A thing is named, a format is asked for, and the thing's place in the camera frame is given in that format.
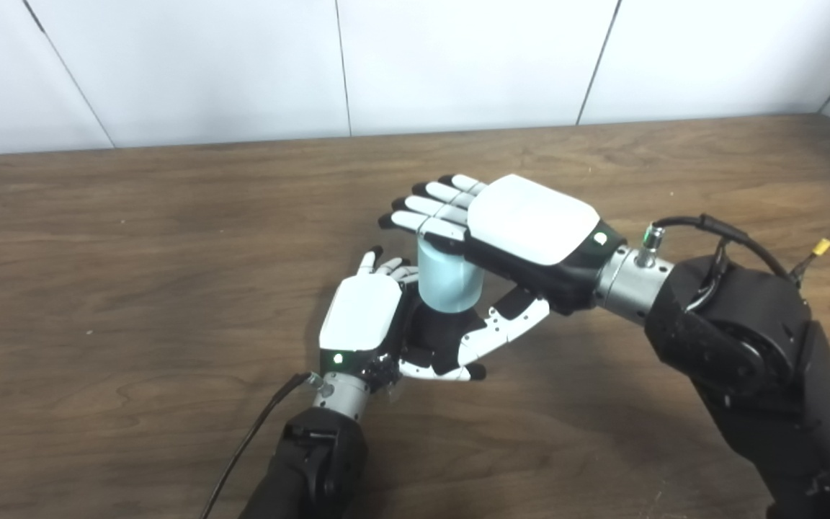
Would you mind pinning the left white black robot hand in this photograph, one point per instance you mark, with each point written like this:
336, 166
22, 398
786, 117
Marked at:
361, 317

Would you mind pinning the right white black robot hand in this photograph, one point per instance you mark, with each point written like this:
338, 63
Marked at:
530, 231

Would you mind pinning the black flared nozzle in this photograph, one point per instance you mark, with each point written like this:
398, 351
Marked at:
436, 339

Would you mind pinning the light blue cylinder cup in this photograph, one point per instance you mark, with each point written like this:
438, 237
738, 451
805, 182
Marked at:
447, 281

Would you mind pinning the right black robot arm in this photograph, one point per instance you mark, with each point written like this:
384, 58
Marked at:
753, 346

